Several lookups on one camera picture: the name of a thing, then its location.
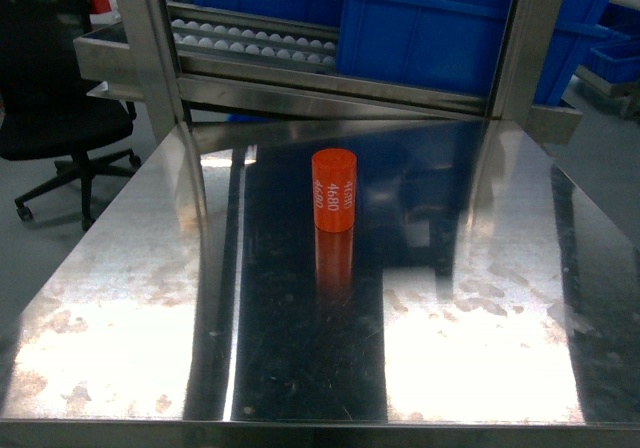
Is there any orange cylindrical capacitor 4680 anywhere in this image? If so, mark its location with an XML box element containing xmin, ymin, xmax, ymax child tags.
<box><xmin>311</xmin><ymin>148</ymin><xmax>357</xmax><ymax>233</ymax></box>

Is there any stainless steel roller rack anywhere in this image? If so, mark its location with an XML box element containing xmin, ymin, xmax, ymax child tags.
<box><xmin>75</xmin><ymin>0</ymin><xmax>581</xmax><ymax>144</ymax></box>

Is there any large blue plastic bin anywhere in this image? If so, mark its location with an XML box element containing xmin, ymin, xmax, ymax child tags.
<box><xmin>336</xmin><ymin>0</ymin><xmax>619</xmax><ymax>106</ymax></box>

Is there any black office chair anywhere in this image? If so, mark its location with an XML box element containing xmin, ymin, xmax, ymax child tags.
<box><xmin>1</xmin><ymin>0</ymin><xmax>141</xmax><ymax>230</ymax></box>

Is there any small blue bin right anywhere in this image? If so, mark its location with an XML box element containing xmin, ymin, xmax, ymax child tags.
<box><xmin>587</xmin><ymin>40</ymin><xmax>639</xmax><ymax>84</ymax></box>

